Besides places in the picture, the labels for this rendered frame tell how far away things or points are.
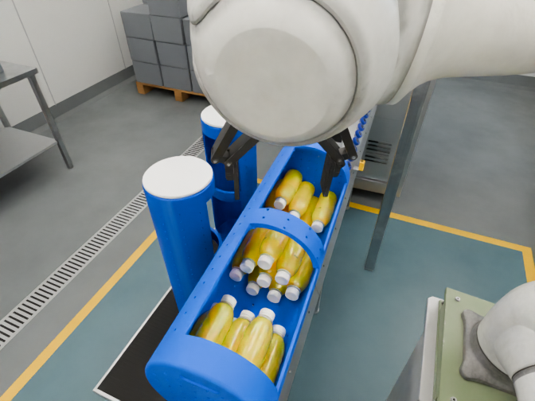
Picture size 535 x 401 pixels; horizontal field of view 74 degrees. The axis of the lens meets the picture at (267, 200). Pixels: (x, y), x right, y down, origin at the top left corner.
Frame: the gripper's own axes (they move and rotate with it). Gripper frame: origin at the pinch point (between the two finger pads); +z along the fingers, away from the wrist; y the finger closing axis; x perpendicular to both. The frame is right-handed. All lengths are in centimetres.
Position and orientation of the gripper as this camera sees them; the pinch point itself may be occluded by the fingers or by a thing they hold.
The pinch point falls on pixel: (281, 186)
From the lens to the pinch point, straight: 54.9
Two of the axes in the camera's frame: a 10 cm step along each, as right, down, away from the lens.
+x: -0.8, -7.7, 6.4
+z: -0.4, 6.4, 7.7
